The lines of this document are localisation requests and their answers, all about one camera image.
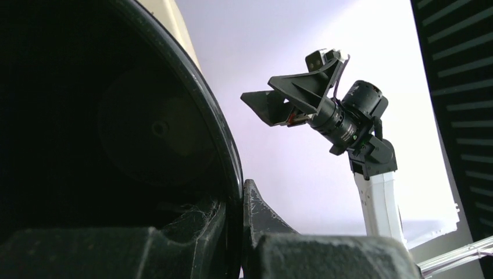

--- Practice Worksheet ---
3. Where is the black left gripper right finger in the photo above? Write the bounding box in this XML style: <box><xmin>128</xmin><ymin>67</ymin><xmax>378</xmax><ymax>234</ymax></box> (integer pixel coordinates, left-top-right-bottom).
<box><xmin>242</xmin><ymin>179</ymin><xmax>421</xmax><ymax>279</ymax></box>

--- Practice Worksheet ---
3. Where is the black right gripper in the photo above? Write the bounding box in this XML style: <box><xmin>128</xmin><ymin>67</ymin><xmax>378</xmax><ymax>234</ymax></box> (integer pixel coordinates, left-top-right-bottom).
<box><xmin>241</xmin><ymin>52</ymin><xmax>388</xmax><ymax>156</ymax></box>

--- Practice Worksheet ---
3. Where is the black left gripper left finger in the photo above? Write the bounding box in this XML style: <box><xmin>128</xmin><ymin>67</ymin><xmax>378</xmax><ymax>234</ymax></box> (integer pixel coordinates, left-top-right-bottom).
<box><xmin>1</xmin><ymin>199</ymin><xmax>226</xmax><ymax>278</ymax></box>

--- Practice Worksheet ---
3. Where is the large black plastic bin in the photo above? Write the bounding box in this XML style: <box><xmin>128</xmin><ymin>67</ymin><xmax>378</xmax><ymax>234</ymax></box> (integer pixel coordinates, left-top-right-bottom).
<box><xmin>1</xmin><ymin>1</ymin><xmax>243</xmax><ymax>278</ymax></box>

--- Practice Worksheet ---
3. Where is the cream perforated plastic basket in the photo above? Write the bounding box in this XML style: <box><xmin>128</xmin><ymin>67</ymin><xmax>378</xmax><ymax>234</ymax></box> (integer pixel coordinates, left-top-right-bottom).
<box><xmin>138</xmin><ymin>0</ymin><xmax>202</xmax><ymax>71</ymax></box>

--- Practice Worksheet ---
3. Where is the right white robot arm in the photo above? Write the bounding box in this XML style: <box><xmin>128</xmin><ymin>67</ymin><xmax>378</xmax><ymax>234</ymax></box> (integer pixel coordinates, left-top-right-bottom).
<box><xmin>241</xmin><ymin>49</ymin><xmax>406</xmax><ymax>244</ymax></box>

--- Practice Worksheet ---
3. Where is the black slatted panel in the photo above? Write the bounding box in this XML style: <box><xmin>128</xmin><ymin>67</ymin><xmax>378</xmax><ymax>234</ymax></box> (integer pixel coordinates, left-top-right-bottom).
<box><xmin>411</xmin><ymin>0</ymin><xmax>492</xmax><ymax>241</ymax></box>

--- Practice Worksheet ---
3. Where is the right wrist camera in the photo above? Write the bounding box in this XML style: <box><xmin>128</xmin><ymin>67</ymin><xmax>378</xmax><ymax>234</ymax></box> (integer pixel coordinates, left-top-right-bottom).
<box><xmin>305</xmin><ymin>49</ymin><xmax>341</xmax><ymax>72</ymax></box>

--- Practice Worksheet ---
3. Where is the aluminium frame rail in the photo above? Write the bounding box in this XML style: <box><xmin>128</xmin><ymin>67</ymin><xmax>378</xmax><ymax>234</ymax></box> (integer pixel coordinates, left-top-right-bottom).
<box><xmin>417</xmin><ymin>236</ymin><xmax>492</xmax><ymax>278</ymax></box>

